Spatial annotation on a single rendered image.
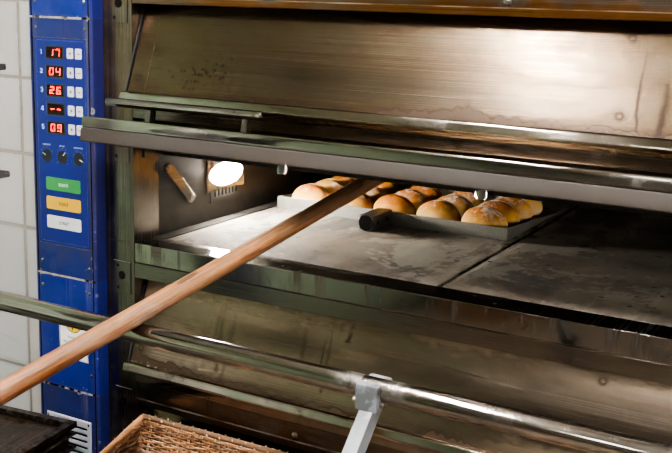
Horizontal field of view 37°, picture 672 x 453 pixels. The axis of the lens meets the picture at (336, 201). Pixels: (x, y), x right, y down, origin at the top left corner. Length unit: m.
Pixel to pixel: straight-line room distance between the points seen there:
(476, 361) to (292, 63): 0.58
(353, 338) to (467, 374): 0.22
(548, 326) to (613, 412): 0.16
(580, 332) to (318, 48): 0.62
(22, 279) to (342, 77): 0.88
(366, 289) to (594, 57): 0.53
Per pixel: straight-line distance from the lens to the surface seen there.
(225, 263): 1.58
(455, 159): 1.42
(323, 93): 1.66
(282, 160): 1.55
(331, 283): 1.72
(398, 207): 2.14
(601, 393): 1.61
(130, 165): 1.93
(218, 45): 1.80
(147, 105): 1.76
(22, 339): 2.23
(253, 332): 1.85
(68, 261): 2.04
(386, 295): 1.67
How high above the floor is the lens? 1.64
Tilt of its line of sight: 11 degrees down
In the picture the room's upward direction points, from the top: 2 degrees clockwise
